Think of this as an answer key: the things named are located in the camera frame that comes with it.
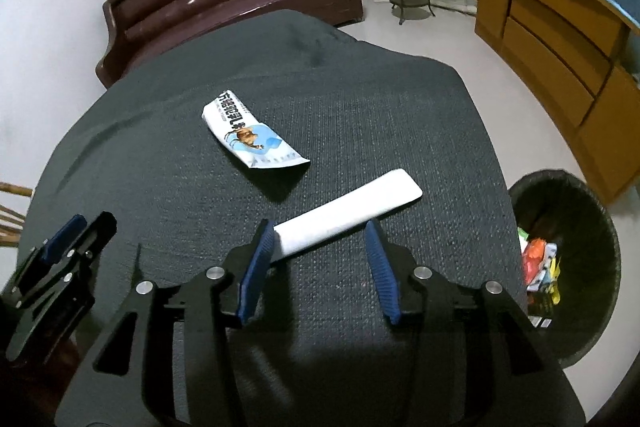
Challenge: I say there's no yellow snack bag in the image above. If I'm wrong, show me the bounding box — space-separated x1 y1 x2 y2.
539 257 561 306

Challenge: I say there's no orange plastic bag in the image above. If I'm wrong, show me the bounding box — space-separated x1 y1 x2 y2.
522 239 547 281

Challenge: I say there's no white strip package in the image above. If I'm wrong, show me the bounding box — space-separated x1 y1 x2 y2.
271 169 423 262

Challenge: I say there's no white blue snack wrapper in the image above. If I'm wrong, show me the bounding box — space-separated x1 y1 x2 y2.
202 90 310 169

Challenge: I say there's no black box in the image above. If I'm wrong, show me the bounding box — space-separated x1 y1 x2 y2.
527 291 554 329

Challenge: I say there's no teal white tube package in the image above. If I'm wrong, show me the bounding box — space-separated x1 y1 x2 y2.
525 239 560 291

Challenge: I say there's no green white snack wrapper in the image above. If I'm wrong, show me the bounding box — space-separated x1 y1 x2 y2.
518 229 528 251

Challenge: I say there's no black lined trash bin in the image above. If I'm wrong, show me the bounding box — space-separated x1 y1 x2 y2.
509 169 622 369

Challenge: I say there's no dark grey tablecloth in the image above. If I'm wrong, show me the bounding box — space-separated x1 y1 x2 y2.
21 11 524 426

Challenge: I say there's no wooden sideboard cabinet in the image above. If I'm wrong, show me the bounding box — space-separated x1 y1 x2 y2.
475 0 639 205

